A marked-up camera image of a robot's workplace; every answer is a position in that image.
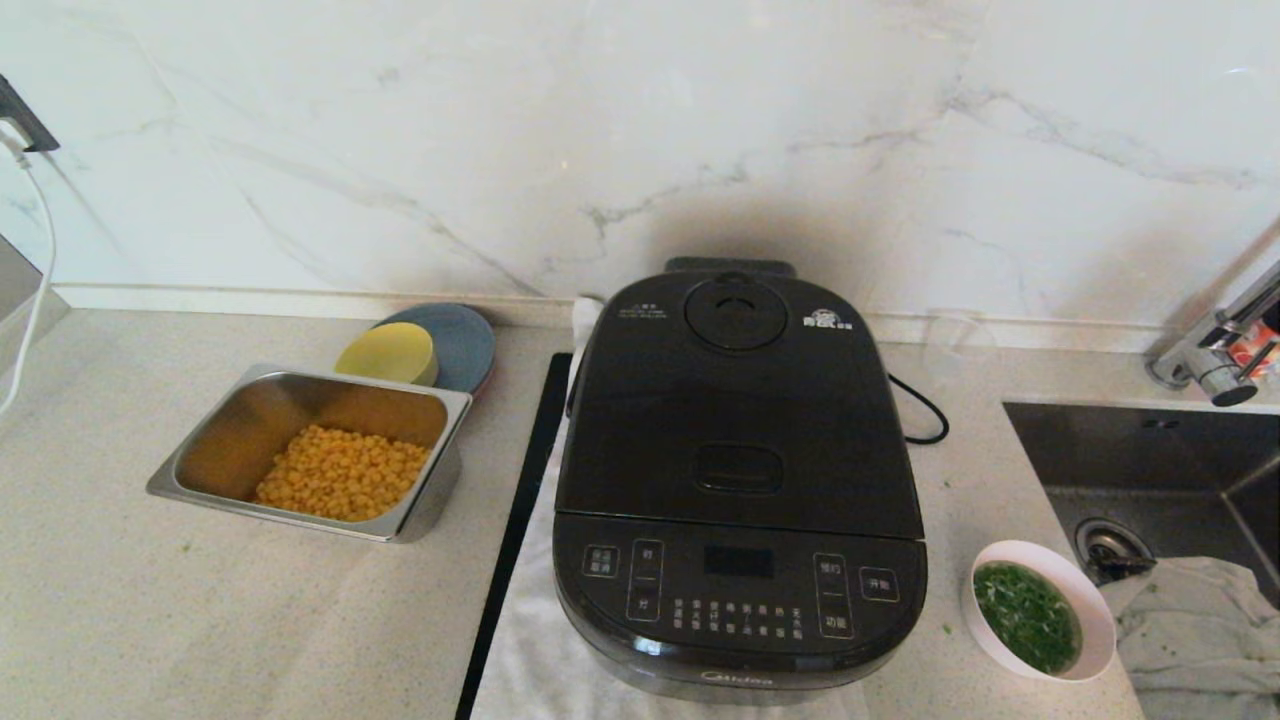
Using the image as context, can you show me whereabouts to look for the black rice cooker lid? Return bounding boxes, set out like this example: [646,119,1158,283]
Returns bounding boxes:
[556,258,925,542]

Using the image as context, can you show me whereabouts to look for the chopped green vegetables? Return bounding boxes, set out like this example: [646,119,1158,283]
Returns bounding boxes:
[974,562,1083,675]

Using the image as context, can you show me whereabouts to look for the white round bowl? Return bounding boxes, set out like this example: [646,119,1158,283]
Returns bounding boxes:
[962,540,1117,683]

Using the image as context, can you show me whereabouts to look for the yellow small bowl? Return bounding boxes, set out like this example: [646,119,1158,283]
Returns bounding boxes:
[333,322,439,388]

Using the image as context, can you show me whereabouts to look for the black rice cooker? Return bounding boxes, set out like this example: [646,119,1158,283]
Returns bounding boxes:
[552,296,929,707]

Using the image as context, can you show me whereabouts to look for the white towel under cooker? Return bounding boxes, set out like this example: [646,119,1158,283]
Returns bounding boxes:
[470,296,871,720]

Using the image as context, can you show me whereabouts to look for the blue-grey round plate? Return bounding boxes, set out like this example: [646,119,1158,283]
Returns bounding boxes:
[372,303,496,396]

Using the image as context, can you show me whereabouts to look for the clear glass cup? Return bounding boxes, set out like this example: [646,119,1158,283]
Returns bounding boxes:
[925,308,1001,376]

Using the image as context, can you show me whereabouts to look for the yellow corn kernels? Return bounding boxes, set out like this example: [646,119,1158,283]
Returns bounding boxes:
[255,424,433,523]

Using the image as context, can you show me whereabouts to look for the stainless steel tray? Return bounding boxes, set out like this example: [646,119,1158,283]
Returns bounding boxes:
[146,363,473,544]

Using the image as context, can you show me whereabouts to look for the metal sink drain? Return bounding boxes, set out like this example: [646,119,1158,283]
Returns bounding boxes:
[1076,517,1159,586]

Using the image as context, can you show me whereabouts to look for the stainless steel sink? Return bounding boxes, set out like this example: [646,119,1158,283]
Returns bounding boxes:
[1003,400,1280,611]

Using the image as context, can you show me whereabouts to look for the chrome faucet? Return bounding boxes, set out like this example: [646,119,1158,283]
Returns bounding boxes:
[1147,262,1280,407]

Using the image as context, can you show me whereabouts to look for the red-orange small item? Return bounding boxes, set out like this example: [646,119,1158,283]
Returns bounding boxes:
[1232,322,1280,381]

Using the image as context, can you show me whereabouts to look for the white crumpled cloth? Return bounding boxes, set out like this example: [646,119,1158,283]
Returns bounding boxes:
[1100,556,1280,720]

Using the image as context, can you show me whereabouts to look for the grey appliance edge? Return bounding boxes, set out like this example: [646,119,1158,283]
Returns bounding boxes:
[0,235,71,376]

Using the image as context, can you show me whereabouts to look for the black power cord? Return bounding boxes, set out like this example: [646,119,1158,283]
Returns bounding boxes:
[886,372,950,446]

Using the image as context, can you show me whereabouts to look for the white cable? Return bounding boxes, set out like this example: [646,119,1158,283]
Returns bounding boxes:
[0,120,58,416]

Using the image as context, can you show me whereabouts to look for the black wall socket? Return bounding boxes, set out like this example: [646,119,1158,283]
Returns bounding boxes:
[0,75,61,154]

